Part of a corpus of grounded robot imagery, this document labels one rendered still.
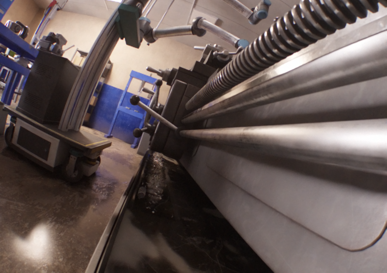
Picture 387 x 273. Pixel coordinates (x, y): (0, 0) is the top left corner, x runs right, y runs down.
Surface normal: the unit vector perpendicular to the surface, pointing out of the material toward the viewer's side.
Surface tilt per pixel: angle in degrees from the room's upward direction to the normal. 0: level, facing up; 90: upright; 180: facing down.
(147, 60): 90
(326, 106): 90
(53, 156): 90
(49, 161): 90
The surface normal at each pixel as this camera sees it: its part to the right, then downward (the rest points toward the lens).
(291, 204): -0.92, -0.34
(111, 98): 0.20, -0.02
